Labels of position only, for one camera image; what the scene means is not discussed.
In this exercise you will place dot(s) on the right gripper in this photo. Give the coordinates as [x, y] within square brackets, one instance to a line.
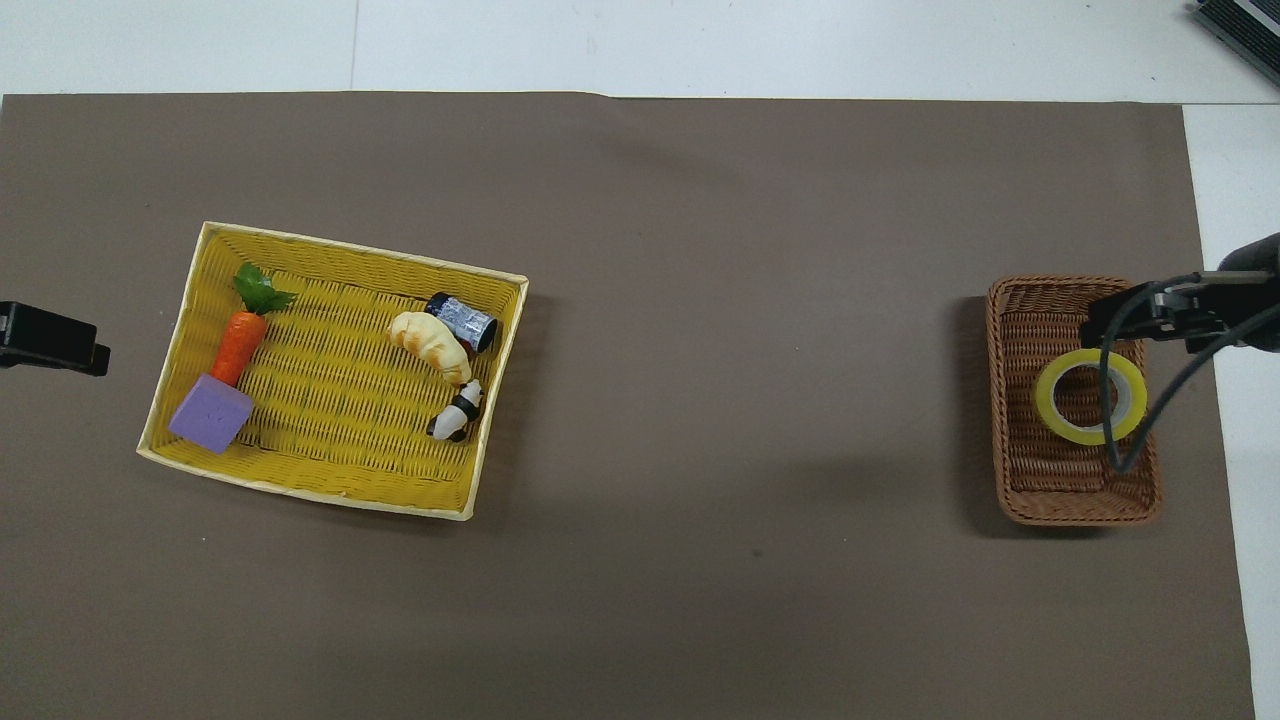
[1258, 290]

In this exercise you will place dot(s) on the yellow tape roll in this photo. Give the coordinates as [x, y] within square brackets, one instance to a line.
[1050, 415]

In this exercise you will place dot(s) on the brown wicker basket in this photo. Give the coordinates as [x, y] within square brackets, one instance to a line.
[1040, 480]

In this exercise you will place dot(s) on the yellow woven basket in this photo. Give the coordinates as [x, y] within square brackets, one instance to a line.
[340, 400]

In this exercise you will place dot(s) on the black stand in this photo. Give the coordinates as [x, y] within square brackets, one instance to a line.
[1245, 30]

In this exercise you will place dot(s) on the black and silver can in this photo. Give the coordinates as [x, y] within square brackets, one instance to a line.
[465, 320]

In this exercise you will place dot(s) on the small panda toy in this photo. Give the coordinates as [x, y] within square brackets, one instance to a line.
[458, 412]

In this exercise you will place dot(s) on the toy croissant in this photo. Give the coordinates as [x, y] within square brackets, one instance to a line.
[430, 342]

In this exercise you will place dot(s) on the orange toy carrot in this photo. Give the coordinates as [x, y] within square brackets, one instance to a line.
[238, 345]

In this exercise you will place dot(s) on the purple foam block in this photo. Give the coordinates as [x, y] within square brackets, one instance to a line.
[210, 415]

